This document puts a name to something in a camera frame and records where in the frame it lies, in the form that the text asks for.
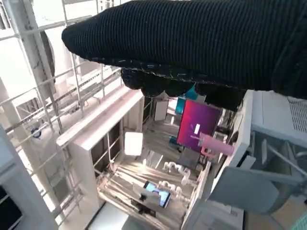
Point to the black knitted-glove right robot hand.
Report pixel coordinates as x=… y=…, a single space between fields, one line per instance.
x=192 y=38

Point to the smartphone with lit screen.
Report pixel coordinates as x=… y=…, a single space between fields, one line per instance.
x=156 y=191

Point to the green cutting mat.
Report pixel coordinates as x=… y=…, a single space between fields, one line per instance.
x=301 y=222

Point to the purple computer monitor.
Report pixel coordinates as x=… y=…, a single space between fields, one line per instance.
x=196 y=119

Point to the white glowing light panel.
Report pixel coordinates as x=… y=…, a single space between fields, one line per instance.
x=133 y=143

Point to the grey office chair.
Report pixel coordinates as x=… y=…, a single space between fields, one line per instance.
x=244 y=189

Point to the teal chair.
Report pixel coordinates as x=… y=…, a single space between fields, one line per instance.
x=191 y=94

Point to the white louvred cabinet on casters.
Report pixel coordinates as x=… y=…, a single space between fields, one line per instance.
x=271 y=112

